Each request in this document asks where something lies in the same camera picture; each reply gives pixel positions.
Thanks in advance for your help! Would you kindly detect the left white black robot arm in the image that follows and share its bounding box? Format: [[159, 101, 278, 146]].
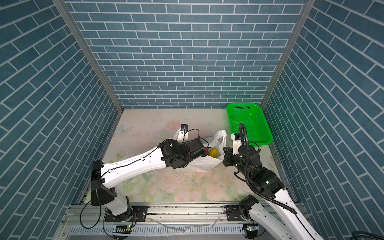
[[90, 138, 209, 216]]

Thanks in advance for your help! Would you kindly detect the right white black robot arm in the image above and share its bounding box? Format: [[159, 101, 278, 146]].
[[223, 145, 322, 240]]

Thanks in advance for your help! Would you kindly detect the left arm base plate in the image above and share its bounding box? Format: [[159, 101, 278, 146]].
[[105, 206, 148, 223]]

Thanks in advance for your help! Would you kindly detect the right corner aluminium post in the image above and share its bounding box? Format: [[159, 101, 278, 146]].
[[260, 0, 316, 110]]

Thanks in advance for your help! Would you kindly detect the yellow lemon fruit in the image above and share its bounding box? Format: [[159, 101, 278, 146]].
[[209, 149, 219, 158]]

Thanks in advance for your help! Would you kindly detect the white plastic bag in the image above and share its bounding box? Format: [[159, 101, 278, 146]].
[[172, 129, 228, 173]]

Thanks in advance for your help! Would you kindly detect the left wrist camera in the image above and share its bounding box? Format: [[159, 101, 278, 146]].
[[177, 124, 189, 143]]

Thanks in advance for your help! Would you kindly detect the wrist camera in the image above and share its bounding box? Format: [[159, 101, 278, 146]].
[[177, 124, 189, 143], [231, 133, 244, 155]]

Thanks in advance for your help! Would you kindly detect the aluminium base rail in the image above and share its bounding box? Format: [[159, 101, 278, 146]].
[[53, 202, 317, 240]]

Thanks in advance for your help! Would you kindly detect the green plastic basket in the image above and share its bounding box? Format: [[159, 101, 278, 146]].
[[226, 103, 273, 146]]

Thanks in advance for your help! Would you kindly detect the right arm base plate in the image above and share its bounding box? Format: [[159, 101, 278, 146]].
[[224, 205, 253, 222]]

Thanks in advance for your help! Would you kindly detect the left corner aluminium post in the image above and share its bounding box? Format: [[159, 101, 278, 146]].
[[52, 0, 124, 114]]

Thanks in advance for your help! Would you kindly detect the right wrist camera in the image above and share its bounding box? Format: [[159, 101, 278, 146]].
[[231, 133, 244, 155]]

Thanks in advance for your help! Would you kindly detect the corner aluminium post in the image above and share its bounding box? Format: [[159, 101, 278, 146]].
[[260, 0, 316, 110], [52, 0, 124, 114]]

